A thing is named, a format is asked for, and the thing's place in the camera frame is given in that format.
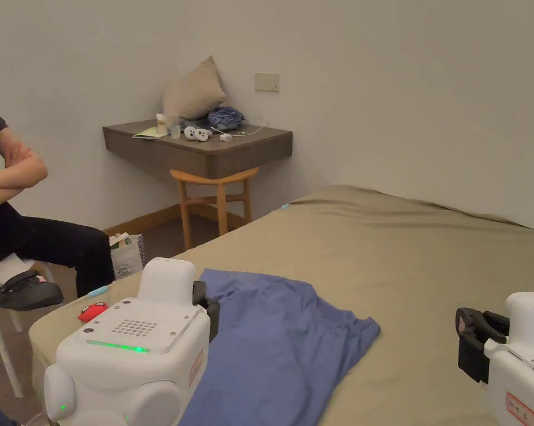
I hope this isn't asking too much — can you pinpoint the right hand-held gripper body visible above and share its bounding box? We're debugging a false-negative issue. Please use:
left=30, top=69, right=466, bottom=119
left=457, top=290, right=534, bottom=426

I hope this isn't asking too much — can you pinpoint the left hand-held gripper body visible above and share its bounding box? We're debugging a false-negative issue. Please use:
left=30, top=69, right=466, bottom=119
left=42, top=257, right=221, bottom=426

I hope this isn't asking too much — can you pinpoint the small red toy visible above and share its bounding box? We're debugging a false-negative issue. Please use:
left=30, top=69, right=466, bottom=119
left=78, top=301, right=110, bottom=322

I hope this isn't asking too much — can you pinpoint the bed with beige sheet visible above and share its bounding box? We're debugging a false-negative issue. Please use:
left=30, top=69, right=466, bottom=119
left=28, top=185, right=534, bottom=426

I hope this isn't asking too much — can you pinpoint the white shopping bag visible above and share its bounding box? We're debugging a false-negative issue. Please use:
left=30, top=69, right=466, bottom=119
left=109, top=232, right=146, bottom=281

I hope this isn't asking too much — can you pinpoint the white chair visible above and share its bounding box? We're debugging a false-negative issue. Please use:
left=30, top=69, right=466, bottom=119
left=0, top=255, right=57, bottom=399

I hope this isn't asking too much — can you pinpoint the blue garment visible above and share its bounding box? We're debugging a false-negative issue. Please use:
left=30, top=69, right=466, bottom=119
left=178, top=267, right=381, bottom=426

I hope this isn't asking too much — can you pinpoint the wooden stool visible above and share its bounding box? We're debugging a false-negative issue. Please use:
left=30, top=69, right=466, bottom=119
left=169, top=166, right=260, bottom=250

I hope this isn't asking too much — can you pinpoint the beige cushion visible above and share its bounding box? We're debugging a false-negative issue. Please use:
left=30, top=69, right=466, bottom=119
left=162, top=55, right=227, bottom=120

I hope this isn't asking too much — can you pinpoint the dark wall-mounted shelf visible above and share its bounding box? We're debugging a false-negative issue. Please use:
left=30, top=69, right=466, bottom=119
left=102, top=106, right=294, bottom=180

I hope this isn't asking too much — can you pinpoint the beige wall switch plate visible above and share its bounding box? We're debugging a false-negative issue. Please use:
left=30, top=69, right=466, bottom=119
left=254, top=73, right=281, bottom=93

